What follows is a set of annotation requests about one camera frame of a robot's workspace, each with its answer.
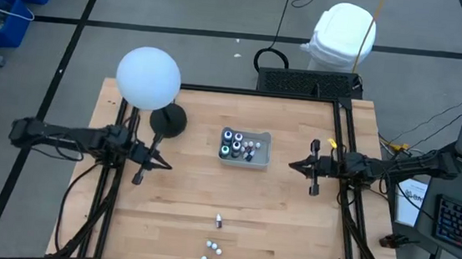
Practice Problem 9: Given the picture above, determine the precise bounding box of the black perforated computer case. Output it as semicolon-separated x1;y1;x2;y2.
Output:
255;64;366;103

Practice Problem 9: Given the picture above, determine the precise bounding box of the yellow connector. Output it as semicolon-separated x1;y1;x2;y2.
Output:
388;141;411;155

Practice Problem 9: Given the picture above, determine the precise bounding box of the brown black floor object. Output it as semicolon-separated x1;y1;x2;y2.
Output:
378;232;420;251

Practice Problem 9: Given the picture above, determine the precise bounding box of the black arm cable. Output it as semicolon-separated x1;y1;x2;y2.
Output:
53;159;101;256

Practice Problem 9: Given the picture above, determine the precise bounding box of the black floor cable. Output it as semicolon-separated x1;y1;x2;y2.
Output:
252;0;297;76

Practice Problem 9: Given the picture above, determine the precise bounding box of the white globe lamp black base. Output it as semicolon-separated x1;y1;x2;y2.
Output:
111;43;195;140

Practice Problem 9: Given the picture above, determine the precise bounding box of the white bucket with bag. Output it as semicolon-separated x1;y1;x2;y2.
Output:
297;0;380;77

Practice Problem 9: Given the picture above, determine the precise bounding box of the dark grey desk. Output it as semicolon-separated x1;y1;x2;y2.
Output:
411;140;462;259

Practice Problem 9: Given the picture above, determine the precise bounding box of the yellow cable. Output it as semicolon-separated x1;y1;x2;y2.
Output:
352;0;389;76

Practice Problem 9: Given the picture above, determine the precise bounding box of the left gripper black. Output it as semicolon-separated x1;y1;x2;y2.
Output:
125;131;175;188

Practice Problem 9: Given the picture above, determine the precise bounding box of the white paper sheet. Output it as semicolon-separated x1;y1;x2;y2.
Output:
393;176;430;229

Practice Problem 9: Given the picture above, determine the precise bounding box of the black backlit keyboard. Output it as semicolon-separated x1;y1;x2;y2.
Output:
430;193;462;258

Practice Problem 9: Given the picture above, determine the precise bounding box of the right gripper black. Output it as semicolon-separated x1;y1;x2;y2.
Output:
286;137;357;200

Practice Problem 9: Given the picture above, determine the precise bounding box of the grey plastic bin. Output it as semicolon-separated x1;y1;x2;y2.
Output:
217;126;273;170

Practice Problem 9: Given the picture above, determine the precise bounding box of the large bottle black tip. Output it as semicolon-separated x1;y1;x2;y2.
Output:
230;140;242;160

